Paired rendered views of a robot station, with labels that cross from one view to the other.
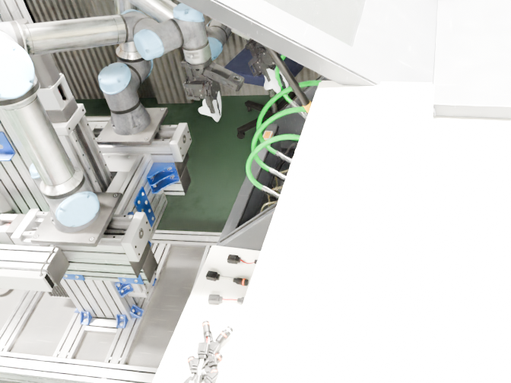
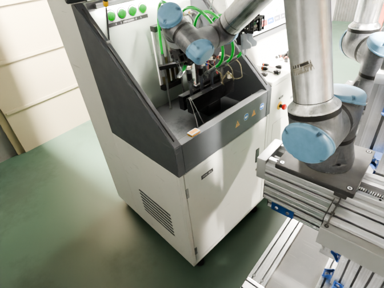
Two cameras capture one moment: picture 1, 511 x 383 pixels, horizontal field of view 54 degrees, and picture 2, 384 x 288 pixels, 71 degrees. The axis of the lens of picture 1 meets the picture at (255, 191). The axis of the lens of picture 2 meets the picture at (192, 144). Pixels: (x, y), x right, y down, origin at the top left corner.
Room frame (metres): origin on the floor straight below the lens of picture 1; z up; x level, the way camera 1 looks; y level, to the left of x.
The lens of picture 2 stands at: (2.42, 0.34, 1.59)
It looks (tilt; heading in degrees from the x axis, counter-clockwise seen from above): 36 degrees down; 207
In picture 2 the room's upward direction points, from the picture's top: 7 degrees counter-clockwise
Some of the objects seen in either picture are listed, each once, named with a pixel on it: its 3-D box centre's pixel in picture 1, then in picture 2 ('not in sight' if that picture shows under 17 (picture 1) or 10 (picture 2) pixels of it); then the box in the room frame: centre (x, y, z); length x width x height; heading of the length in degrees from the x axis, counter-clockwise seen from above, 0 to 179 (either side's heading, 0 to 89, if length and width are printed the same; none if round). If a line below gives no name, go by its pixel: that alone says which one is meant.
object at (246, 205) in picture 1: (255, 191); (227, 127); (1.35, 0.00, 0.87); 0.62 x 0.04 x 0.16; 157
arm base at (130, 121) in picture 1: (128, 113); (328, 144); (1.68, 0.42, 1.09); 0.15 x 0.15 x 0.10
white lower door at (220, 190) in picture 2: not in sight; (230, 190); (1.36, 0.02, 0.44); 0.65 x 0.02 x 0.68; 157
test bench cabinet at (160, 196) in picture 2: not in sight; (196, 174); (1.24, -0.25, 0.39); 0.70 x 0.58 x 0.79; 157
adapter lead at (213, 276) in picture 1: (226, 278); (270, 70); (0.88, 0.12, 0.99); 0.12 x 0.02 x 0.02; 63
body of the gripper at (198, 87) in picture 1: (201, 77); (250, 15); (1.33, 0.09, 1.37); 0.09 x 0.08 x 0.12; 67
